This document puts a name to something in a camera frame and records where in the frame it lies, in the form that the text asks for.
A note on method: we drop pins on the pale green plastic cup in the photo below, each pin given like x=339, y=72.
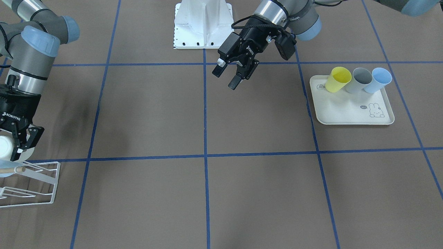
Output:
x=6, y=148

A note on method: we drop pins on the grey plastic cup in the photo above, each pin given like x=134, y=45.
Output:
x=361, y=77

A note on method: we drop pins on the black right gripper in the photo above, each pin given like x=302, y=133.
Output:
x=15, y=111

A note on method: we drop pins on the blue plastic cup front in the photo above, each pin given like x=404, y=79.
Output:
x=7, y=168

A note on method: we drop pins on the yellow plastic cup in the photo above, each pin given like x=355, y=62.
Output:
x=338, y=78

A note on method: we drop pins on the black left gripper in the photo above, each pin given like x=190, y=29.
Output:
x=253, y=36

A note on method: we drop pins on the white wire cup rack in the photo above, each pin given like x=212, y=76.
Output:
x=32, y=184

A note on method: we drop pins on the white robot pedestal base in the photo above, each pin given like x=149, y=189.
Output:
x=202, y=24

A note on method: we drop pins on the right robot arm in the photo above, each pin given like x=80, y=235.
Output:
x=32, y=47

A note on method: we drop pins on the light blue cup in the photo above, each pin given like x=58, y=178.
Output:
x=380, y=78

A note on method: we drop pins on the cream serving tray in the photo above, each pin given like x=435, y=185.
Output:
x=343, y=108

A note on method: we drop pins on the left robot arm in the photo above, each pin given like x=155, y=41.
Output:
x=323, y=30

